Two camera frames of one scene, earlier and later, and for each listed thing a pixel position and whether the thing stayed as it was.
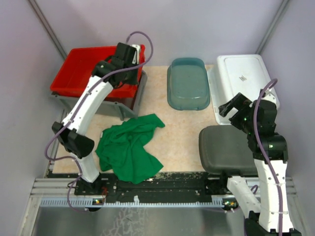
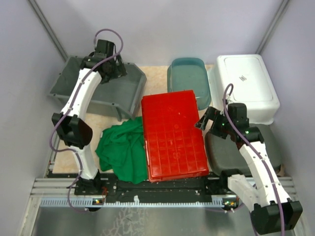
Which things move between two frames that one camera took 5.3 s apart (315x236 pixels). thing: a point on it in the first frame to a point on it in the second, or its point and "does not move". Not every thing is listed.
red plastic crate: (74, 69) to (174, 139)
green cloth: (121, 149) does not move
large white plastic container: (235, 73) does not move
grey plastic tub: (225, 150) does not move
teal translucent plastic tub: (188, 84) does not move
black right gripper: (240, 102) to (211, 113)
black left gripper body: (130, 65) to (113, 73)
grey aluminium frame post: (271, 27) does not move
